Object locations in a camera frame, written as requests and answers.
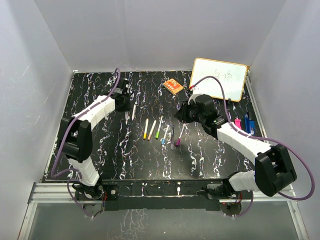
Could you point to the green cap marker pen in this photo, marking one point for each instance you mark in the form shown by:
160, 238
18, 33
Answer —
133, 112

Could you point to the orange cap marker pen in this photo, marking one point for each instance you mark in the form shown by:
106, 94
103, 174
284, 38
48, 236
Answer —
145, 129

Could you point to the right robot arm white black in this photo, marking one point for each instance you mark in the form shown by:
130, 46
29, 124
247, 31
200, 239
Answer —
273, 167

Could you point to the pink highlighter pen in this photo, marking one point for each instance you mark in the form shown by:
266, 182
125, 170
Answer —
237, 122

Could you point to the dark purple thin pen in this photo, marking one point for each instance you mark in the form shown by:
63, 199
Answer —
172, 137

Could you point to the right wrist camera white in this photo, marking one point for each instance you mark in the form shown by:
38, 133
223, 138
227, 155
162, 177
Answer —
193, 94

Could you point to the white board yellow frame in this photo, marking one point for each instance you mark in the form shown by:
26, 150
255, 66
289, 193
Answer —
218, 79

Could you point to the peach cap marker pen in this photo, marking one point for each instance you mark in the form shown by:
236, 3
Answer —
152, 130

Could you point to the orange spiral notebook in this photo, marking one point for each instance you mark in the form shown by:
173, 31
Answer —
173, 86

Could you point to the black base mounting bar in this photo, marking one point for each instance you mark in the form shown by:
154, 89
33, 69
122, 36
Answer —
210, 195

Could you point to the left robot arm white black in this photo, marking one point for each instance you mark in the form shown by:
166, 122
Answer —
75, 134

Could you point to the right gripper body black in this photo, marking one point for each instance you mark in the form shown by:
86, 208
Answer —
192, 114

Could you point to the magenta cap marker pen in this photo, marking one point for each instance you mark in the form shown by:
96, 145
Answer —
178, 142

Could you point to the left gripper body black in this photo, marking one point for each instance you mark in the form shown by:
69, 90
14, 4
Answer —
127, 103

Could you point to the blue eraser tool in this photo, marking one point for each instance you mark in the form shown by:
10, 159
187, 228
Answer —
249, 124

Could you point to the lime cap marker pen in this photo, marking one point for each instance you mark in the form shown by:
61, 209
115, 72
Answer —
159, 128

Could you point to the light blue cap marker pen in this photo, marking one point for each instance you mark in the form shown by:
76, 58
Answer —
165, 134

